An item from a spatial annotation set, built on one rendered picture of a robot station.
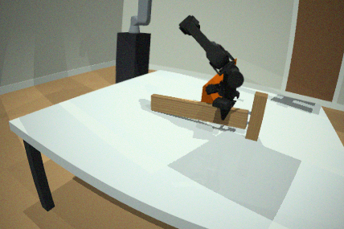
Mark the wooden post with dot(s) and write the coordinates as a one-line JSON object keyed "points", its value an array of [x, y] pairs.
{"points": [[256, 117]]}

